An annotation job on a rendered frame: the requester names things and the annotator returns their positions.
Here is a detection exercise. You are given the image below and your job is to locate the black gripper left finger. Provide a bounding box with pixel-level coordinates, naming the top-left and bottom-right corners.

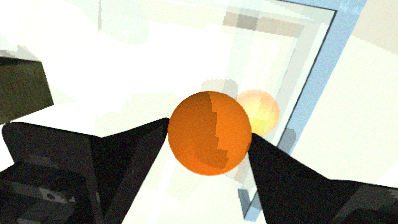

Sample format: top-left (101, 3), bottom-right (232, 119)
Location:
top-left (1, 117), bottom-right (170, 224)

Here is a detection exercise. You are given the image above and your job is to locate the clear light blue l-shaped low wall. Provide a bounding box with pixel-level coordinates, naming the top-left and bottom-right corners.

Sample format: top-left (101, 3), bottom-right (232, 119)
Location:
top-left (243, 0), bottom-right (368, 222)

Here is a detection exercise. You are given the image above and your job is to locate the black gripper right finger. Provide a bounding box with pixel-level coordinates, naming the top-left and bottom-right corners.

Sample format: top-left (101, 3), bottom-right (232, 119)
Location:
top-left (248, 133), bottom-right (398, 224)

